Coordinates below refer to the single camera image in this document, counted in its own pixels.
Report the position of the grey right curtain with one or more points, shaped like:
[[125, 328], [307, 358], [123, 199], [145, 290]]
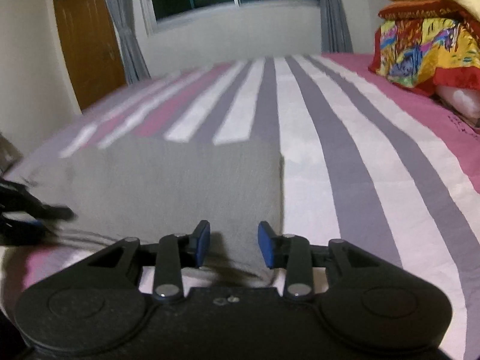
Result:
[[335, 33]]

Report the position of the pink grey striped bedsheet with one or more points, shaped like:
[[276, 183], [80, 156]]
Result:
[[388, 170]]

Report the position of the grey curtain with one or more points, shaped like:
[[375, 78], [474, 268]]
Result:
[[122, 15], [335, 33]]

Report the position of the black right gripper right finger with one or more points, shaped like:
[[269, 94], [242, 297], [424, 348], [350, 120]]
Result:
[[357, 293]]

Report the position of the white pillow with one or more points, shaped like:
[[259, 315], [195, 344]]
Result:
[[464, 101]]

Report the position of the brown wooden door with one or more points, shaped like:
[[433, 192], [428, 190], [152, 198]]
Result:
[[90, 49]]

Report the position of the grey pants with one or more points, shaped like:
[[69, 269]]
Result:
[[149, 188]]

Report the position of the grey left curtain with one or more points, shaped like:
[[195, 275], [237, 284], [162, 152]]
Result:
[[122, 15]]

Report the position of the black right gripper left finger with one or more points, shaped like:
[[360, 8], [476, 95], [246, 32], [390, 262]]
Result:
[[96, 303]]

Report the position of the colourful red yellow blanket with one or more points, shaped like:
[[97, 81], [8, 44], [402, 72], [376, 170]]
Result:
[[422, 45]]

